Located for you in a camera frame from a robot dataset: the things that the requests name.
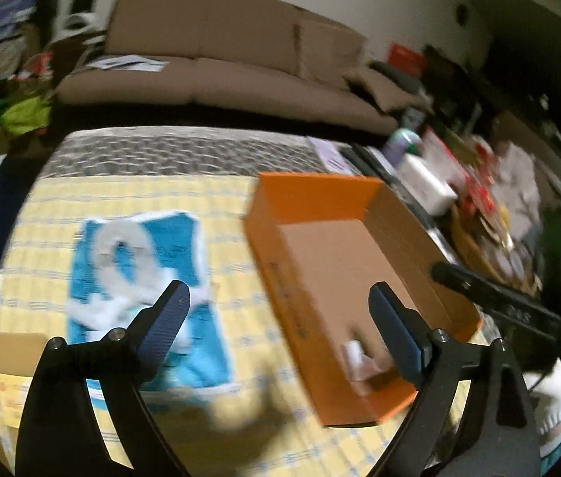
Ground brown sofa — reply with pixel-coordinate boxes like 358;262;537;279
55;0;401;136

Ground red box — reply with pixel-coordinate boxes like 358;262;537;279
386;43;427;79

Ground fluffy teal handle brush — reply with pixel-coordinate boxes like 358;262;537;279
67;219;174;332

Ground white plastic pipe connectors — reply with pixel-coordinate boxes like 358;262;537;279
340;340;395;396

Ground yellow sponge block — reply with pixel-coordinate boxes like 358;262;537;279
0;333;48;430

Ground blue mesh zipper pouch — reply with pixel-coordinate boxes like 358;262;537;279
65;210;233;394

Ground wicker basket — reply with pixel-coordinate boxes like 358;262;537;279
450;205;541;297

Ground orange cardboard box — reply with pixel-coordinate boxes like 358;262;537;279
244;173;482;427

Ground brown throw pillow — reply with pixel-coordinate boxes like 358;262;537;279
298;19;366;91

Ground white tissue box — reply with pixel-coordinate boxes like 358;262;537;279
397;153;457;217

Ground papers on sofa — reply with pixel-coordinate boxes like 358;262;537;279
85;55;168;72

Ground grey pebble pattern mat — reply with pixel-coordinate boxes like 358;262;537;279
40;126;327;179

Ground green bag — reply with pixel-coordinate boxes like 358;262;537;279
0;96;51;136

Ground yellow plaid tablecloth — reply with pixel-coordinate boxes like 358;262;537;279
0;173;481;476

